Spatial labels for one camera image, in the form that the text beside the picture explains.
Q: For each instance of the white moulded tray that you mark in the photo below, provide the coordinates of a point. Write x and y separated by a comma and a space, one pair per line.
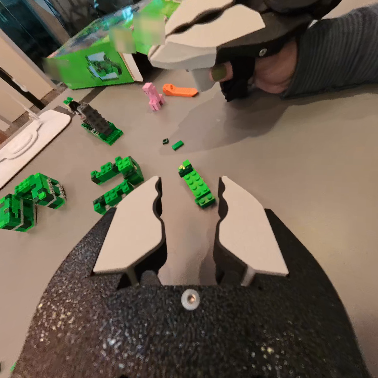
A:
38, 133

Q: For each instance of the grey desk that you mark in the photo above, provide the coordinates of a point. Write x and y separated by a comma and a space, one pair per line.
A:
295, 177

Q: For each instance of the small green brick plate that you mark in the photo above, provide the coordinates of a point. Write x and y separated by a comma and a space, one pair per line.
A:
177, 145

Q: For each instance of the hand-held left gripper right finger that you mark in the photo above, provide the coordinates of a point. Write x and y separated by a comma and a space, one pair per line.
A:
248, 236

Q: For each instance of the person's right forearm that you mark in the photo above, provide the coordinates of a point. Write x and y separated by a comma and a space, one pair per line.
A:
333, 50

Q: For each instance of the green zigzag brick assembly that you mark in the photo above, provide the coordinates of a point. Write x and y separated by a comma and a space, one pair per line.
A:
124, 168

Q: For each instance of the green toy box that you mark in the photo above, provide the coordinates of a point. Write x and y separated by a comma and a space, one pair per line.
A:
79, 79

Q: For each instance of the pink brick pig figure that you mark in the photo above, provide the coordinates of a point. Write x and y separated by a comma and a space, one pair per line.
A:
153, 100

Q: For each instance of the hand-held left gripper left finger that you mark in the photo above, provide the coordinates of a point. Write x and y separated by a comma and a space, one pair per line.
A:
133, 233

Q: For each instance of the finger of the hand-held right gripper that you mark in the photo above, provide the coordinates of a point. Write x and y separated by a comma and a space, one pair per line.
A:
200, 8
206, 38

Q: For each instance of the green blocky brick assembly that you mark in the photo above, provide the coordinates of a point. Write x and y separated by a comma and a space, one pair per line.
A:
32, 189

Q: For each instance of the grey brick tower, green base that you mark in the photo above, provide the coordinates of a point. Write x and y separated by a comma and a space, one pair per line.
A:
97, 121

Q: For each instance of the person's right hand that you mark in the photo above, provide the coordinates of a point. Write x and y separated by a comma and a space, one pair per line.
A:
274, 73

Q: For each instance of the orange brick separator tool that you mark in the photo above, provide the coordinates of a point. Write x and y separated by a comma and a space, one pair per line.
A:
177, 91

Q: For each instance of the long green brick assembly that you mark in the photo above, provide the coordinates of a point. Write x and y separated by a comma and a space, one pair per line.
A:
195, 183

